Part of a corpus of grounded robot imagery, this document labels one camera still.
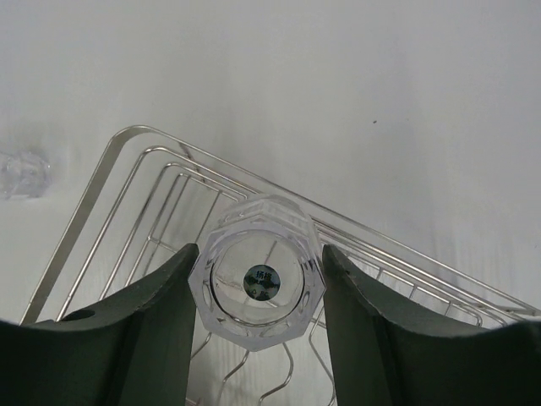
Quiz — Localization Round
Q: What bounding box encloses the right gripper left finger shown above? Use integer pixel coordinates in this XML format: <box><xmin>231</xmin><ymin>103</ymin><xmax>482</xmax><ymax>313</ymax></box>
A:
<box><xmin>1</xmin><ymin>244</ymin><xmax>199</xmax><ymax>405</ymax></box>

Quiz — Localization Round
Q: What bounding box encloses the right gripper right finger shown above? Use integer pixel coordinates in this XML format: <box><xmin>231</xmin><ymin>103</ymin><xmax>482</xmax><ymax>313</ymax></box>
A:
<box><xmin>322</xmin><ymin>245</ymin><xmax>540</xmax><ymax>405</ymax></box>

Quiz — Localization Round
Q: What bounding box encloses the clear glass cup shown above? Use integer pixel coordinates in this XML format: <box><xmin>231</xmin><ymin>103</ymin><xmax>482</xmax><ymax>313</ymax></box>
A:
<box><xmin>189</xmin><ymin>195</ymin><xmax>325</xmax><ymax>352</ymax></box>
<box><xmin>1</xmin><ymin>144</ymin><xmax>54</xmax><ymax>200</ymax></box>

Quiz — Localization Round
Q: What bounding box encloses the wire dish rack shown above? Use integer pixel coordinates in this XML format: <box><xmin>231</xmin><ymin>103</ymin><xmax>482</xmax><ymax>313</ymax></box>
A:
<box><xmin>22</xmin><ymin>126</ymin><xmax>540</xmax><ymax>405</ymax></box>

